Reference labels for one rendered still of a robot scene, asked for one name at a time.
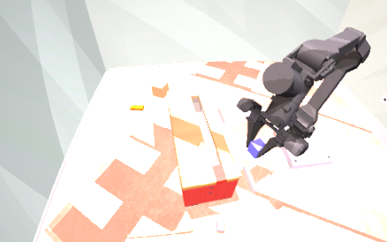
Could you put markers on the small blue block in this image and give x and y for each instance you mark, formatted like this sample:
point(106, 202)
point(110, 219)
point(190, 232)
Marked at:
point(255, 146)

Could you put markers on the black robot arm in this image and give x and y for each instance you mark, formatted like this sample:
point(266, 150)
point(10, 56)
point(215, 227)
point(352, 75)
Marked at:
point(310, 62)

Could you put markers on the orange cube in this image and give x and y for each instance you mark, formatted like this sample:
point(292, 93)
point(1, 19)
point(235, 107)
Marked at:
point(159, 88)

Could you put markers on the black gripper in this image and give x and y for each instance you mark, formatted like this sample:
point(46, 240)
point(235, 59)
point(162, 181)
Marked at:
point(279, 113)

